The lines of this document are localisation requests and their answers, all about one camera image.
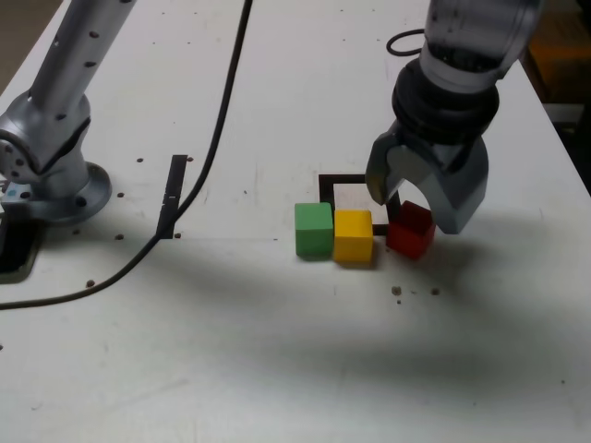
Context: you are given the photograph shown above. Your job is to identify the black tape strip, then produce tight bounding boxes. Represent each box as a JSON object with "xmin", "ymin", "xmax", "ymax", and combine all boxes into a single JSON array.
[{"xmin": 155, "ymin": 154, "xmax": 189, "ymax": 240}]

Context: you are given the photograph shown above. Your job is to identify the green cube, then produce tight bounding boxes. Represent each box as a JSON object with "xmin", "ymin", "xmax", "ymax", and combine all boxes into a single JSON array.
[{"xmin": 294, "ymin": 201, "xmax": 334, "ymax": 260}]

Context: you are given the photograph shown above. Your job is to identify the white board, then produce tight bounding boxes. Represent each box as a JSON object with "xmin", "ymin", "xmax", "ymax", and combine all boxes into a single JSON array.
[{"xmin": 544, "ymin": 102, "xmax": 586, "ymax": 125}]

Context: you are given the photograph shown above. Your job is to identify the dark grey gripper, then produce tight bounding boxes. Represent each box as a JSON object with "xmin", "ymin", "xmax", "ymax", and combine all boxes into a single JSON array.
[{"xmin": 364, "ymin": 123, "xmax": 490, "ymax": 236}]

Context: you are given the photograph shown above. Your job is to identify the yellow cube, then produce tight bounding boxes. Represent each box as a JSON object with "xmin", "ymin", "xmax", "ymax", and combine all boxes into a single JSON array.
[{"xmin": 332, "ymin": 210, "xmax": 375, "ymax": 266}]

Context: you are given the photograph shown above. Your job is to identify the black box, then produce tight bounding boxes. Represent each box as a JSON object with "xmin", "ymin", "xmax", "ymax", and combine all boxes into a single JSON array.
[{"xmin": 0, "ymin": 216, "xmax": 42, "ymax": 283}]

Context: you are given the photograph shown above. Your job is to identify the red cube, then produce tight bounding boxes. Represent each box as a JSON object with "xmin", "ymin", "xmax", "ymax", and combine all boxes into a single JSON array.
[{"xmin": 386, "ymin": 200, "xmax": 437, "ymax": 261}]

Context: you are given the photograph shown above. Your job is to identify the black tape square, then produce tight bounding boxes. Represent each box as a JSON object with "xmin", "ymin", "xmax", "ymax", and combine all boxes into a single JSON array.
[{"xmin": 318, "ymin": 174, "xmax": 402, "ymax": 237}]

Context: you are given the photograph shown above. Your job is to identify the thin black cable loop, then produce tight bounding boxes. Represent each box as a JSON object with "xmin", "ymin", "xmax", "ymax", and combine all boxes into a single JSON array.
[{"xmin": 386, "ymin": 28, "xmax": 428, "ymax": 58}]

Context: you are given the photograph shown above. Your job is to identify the thick black cable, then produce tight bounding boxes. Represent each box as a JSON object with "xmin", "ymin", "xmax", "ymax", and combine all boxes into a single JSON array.
[{"xmin": 0, "ymin": 0, "xmax": 255, "ymax": 311}]

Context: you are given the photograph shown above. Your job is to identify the white furniture frame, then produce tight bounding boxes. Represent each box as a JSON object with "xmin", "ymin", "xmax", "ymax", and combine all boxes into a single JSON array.
[{"xmin": 506, "ymin": 0, "xmax": 546, "ymax": 64}]

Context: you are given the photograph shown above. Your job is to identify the white box blue sticker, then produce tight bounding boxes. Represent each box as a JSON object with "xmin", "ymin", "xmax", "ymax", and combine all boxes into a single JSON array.
[{"xmin": 0, "ymin": 181, "xmax": 34, "ymax": 207}]

